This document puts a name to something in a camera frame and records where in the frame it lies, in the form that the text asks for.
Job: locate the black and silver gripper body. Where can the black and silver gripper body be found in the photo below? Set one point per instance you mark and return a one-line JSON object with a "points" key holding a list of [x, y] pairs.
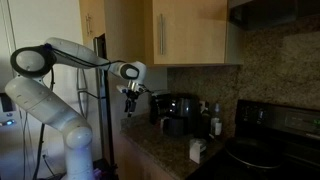
{"points": [[134, 87]]}

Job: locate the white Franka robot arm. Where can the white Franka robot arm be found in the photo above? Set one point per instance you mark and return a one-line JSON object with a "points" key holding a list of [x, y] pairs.
{"points": [[43, 103]]}

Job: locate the narrow wood cabinet door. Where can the narrow wood cabinet door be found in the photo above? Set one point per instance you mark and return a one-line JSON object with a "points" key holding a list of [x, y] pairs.
{"points": [[95, 16]]}

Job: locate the black coffee maker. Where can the black coffee maker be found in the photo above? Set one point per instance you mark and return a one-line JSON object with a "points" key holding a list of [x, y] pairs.
{"points": [[181, 115], [156, 106]]}

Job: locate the stainless steel refrigerator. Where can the stainless steel refrigerator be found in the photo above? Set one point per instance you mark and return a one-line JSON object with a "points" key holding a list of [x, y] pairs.
{"points": [[103, 100]]}

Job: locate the dark bottle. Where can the dark bottle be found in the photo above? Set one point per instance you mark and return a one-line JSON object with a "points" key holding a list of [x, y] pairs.
{"points": [[205, 121]]}

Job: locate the small white box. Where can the small white box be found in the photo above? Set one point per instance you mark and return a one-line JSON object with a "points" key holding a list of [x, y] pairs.
{"points": [[197, 150]]}

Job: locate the light wood drawer front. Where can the light wood drawer front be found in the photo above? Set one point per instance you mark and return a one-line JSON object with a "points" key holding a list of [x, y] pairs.
{"points": [[193, 31]]}

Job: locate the clear spray bottle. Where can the clear spray bottle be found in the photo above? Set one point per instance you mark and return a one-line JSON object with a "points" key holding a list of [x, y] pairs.
{"points": [[216, 121]]}

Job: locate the black tripod stand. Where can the black tripod stand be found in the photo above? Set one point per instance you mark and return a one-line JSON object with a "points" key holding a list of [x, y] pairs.
{"points": [[40, 150]]}

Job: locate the control box with blue light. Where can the control box with blue light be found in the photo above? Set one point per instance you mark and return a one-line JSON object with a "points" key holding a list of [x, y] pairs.
{"points": [[7, 106]]}

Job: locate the black frying pan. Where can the black frying pan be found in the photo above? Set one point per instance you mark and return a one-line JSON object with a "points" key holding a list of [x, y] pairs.
{"points": [[253, 153]]}

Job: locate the black kitchen stove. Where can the black kitchen stove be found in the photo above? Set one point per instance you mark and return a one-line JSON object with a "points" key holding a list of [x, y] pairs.
{"points": [[283, 123]]}

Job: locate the black range hood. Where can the black range hood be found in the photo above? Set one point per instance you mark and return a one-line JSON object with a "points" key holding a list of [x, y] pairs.
{"points": [[273, 11]]}

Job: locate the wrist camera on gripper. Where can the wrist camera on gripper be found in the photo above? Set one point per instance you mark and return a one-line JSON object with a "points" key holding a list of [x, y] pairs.
{"points": [[121, 89]]}

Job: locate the light wood wall cupboard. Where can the light wood wall cupboard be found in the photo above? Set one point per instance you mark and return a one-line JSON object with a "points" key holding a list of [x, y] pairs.
{"points": [[125, 30]]}

